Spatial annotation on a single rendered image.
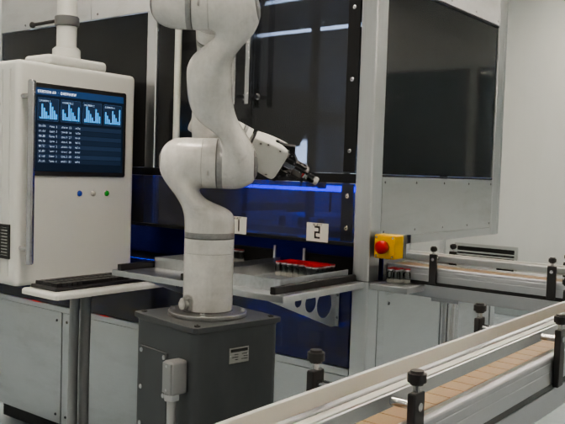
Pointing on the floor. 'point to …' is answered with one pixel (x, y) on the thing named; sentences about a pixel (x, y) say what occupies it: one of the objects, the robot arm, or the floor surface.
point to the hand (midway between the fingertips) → (299, 172)
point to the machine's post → (368, 182)
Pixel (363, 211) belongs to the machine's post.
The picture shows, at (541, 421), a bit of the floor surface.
